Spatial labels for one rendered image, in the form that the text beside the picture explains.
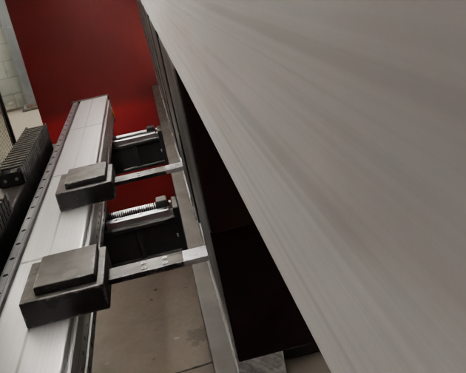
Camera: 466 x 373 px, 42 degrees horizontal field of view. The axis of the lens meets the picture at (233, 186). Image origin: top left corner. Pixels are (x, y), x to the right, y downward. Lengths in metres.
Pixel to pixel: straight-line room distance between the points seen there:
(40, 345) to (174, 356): 1.67
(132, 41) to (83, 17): 0.24
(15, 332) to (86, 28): 2.22
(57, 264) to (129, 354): 1.68
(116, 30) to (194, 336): 1.41
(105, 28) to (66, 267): 2.16
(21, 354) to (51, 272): 0.12
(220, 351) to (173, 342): 1.65
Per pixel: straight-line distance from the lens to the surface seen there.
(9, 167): 1.44
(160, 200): 1.47
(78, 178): 1.22
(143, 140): 2.16
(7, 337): 0.85
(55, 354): 0.78
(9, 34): 8.33
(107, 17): 2.93
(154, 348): 2.53
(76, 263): 0.86
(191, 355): 2.43
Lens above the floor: 1.38
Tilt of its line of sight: 21 degrees down
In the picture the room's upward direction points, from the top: 11 degrees counter-clockwise
